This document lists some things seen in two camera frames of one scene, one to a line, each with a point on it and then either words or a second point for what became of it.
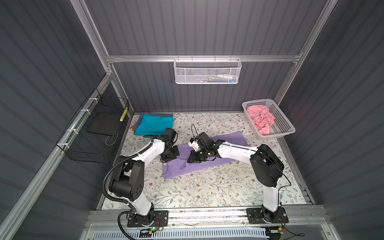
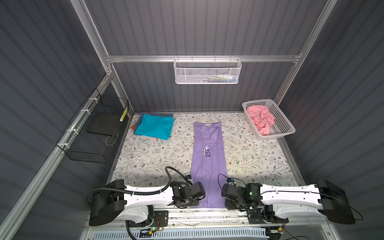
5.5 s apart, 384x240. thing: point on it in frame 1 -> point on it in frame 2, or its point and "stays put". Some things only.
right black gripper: [194, 159] -> [230, 207]
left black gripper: [176, 153] -> [196, 203]
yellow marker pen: [123, 115] stays put
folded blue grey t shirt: [152, 113] stays put
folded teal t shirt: [150, 125] stays put
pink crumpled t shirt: [262, 118] stays put
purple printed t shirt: [180, 166] -> [208, 163]
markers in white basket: [220, 78] stays put
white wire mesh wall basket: [207, 71] stays put
